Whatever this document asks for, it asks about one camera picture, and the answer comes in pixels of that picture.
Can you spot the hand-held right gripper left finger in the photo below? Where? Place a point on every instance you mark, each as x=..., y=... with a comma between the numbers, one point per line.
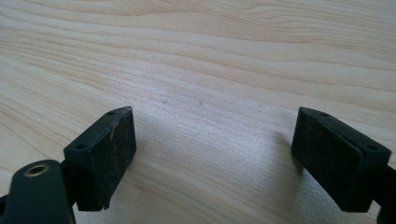
x=102, y=161

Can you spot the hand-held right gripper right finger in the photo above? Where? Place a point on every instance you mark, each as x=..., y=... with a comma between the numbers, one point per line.
x=330, y=161

